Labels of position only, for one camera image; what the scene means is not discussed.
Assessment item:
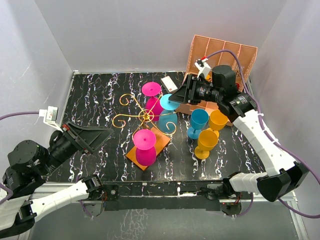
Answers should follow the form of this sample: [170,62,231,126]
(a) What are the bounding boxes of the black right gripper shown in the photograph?
[169,74,223,105]

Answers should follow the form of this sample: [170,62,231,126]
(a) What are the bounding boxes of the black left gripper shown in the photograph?
[40,118,116,174]

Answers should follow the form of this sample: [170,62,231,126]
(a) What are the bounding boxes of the blue wine glass front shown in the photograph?
[187,108,209,140]

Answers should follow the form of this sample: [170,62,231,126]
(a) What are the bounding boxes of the light blue wine glass back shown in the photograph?
[157,93,180,134]

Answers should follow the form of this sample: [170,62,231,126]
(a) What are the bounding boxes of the magenta wine glass back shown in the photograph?
[141,82,164,122]

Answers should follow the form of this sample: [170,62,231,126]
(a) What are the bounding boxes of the magenta wine glass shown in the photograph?
[133,129,157,167]
[141,82,164,122]

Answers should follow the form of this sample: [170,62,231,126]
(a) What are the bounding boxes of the yellow wine glass front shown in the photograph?
[208,109,229,138]

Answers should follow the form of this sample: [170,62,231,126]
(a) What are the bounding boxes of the yellow wine glass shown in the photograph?
[194,129,218,160]
[208,109,229,138]

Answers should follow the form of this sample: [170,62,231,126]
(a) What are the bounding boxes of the yellow wine glass back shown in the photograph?
[194,129,218,160]

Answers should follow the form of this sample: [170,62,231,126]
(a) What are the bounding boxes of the magenta wine glass front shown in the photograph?
[133,129,157,167]

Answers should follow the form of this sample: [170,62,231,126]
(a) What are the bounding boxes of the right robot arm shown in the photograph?
[169,65,309,202]

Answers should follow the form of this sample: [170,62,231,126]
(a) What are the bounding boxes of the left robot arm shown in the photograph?
[0,121,114,238]

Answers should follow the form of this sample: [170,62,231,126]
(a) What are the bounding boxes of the wooden rack base board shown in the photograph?
[126,127,171,171]

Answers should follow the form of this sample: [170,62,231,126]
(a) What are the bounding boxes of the white small box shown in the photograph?
[160,76,178,94]

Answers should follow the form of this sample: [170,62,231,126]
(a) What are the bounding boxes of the pink desk file organizer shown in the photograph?
[181,35,258,123]

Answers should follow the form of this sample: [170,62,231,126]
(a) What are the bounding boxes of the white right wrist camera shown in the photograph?
[194,56,212,79]

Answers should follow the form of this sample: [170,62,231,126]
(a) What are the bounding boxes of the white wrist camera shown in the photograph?
[38,106,63,132]
[194,56,212,79]

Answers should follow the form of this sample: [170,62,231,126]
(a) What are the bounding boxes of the gold wire wine glass rack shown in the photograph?
[112,93,177,137]

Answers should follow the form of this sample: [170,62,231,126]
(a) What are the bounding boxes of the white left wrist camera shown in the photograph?
[38,106,63,132]

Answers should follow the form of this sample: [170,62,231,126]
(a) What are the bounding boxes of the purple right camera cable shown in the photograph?
[204,49,320,220]

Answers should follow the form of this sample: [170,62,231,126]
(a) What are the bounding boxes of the purple camera cable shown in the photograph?
[0,111,41,203]
[204,49,320,220]

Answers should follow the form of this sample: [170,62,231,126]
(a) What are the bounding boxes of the black mounting rail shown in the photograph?
[103,180,222,211]

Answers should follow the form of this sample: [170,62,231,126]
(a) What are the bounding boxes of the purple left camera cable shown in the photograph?
[0,111,41,203]

